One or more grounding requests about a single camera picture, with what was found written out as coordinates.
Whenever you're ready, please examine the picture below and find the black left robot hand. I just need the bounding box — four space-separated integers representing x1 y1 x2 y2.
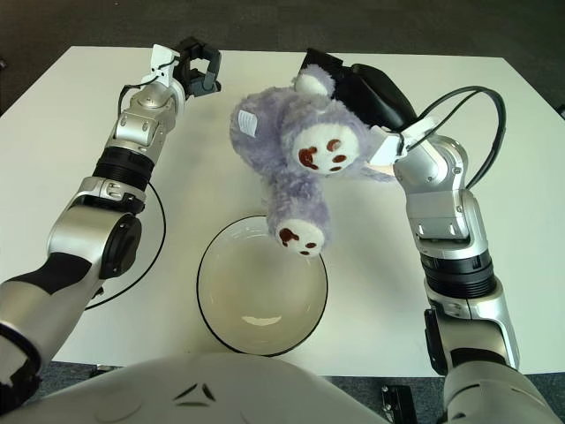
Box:
171 37 222 101

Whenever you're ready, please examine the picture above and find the purple plush bunny doll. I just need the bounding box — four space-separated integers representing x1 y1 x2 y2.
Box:
228 64 398 258

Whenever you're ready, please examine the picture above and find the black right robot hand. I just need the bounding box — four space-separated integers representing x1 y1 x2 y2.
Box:
298 47 419 133

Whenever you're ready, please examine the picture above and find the grey robot torso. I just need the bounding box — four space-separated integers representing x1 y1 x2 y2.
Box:
12 352 447 424

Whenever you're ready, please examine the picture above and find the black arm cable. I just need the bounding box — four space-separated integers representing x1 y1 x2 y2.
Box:
403 86 507 189
83 83 168 310

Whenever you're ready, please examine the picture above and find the white plate with black rim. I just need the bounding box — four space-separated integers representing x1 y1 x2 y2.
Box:
196 215 328 357

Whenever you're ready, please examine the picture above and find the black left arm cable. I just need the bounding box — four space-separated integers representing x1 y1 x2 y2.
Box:
83 83 168 310

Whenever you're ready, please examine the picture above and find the black metal bracket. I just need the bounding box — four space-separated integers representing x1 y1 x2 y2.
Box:
380 384 416 424

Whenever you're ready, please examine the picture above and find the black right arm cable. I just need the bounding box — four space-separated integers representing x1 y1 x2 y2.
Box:
403 86 507 189

